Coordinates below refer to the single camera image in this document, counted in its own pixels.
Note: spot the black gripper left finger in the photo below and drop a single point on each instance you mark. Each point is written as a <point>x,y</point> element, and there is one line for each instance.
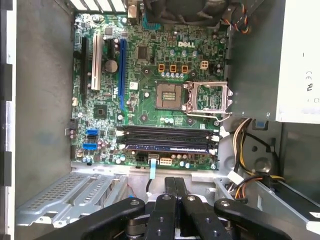
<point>160,220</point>

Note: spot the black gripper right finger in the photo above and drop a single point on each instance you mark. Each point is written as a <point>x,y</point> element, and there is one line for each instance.
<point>202,222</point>

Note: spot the green RAM stick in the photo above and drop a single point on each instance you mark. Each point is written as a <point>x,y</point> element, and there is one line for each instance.
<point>170,148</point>

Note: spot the black RAM slot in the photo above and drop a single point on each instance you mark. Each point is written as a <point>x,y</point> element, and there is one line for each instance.
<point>167,135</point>
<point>167,128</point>
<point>121,146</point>
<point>167,140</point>

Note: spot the light blue data connector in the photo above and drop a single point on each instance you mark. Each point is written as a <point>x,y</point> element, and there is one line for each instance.
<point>152,167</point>

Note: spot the metal optical drive cage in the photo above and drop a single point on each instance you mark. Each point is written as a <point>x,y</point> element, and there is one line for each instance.
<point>280,207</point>

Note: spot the metal hard disk cage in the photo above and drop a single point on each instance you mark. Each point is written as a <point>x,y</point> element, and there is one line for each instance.
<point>62,195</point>

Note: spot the green motherboard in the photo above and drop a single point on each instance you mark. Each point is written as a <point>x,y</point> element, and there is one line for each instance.
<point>150,112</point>

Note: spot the CPU socket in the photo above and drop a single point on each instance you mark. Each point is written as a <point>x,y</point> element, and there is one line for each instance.
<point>168,96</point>

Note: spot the metal socket cover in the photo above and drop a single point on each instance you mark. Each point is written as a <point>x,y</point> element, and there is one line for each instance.
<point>210,84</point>

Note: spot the blue expansion slot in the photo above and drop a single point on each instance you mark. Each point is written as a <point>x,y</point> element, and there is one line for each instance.
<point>122,75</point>

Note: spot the silver coin battery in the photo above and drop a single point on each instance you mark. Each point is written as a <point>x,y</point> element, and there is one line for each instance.
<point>111,66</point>

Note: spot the grey power supply unit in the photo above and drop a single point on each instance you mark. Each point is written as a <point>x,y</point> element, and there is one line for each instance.
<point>252,62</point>

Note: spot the black PC case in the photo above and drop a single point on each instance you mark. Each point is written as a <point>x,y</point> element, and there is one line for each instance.
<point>42,100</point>

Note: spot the long black expansion slot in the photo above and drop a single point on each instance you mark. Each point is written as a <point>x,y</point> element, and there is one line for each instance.
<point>84,70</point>

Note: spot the white expansion slot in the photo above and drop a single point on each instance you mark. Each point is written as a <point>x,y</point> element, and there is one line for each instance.
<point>96,62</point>

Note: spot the short black expansion slot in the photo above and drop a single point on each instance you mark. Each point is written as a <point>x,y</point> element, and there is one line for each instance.
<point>111,47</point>

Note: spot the black case fan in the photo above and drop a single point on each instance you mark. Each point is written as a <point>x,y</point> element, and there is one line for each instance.
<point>190,10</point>

